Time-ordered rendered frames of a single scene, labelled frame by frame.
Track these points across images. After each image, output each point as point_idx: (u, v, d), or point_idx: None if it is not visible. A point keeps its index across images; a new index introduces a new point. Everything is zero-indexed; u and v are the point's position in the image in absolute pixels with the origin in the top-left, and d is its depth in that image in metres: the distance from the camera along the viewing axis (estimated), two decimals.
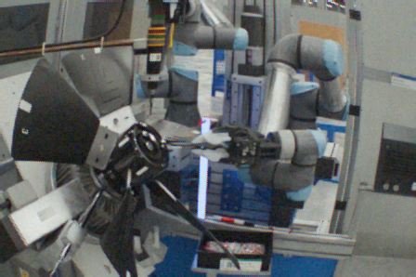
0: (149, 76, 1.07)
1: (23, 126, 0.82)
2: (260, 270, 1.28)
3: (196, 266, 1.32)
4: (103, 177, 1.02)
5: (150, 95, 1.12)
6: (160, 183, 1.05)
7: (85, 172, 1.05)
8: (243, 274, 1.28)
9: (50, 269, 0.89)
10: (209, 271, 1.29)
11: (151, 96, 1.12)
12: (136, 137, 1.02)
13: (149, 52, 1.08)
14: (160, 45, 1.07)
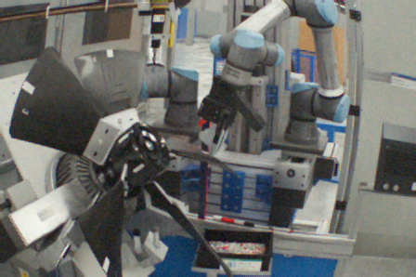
0: (153, 35, 1.04)
1: (24, 107, 0.85)
2: (260, 270, 1.28)
3: (196, 266, 1.32)
4: (100, 172, 1.02)
5: (153, 54, 1.09)
6: (157, 184, 1.03)
7: (85, 172, 1.05)
8: (243, 274, 1.28)
9: (50, 269, 0.89)
10: (209, 271, 1.29)
11: (154, 54, 1.09)
12: (136, 135, 1.03)
13: (152, 14, 1.05)
14: (163, 6, 1.04)
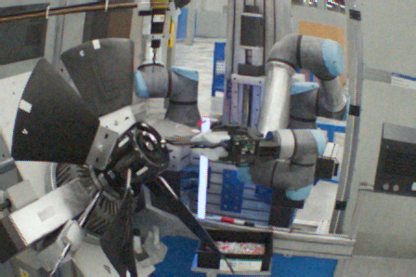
0: (153, 35, 1.04)
1: (84, 50, 1.14)
2: (260, 270, 1.28)
3: (196, 266, 1.32)
4: None
5: (153, 54, 1.09)
6: (129, 170, 0.98)
7: (85, 172, 1.05)
8: (243, 274, 1.28)
9: (50, 269, 0.89)
10: (209, 271, 1.29)
11: (154, 54, 1.09)
12: (146, 133, 1.06)
13: (152, 14, 1.05)
14: (163, 6, 1.04)
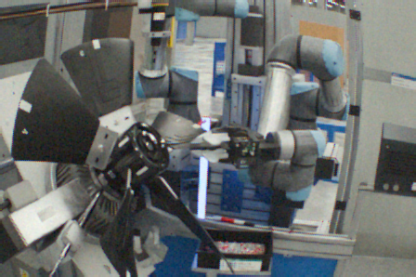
0: (153, 33, 1.04)
1: (84, 50, 1.14)
2: (260, 270, 1.28)
3: (196, 266, 1.32)
4: None
5: (155, 52, 1.09)
6: (129, 170, 0.98)
7: (85, 172, 1.05)
8: (243, 274, 1.28)
9: (50, 269, 0.89)
10: (209, 271, 1.29)
11: (153, 52, 1.09)
12: (146, 133, 1.06)
13: (152, 12, 1.05)
14: (163, 5, 1.04)
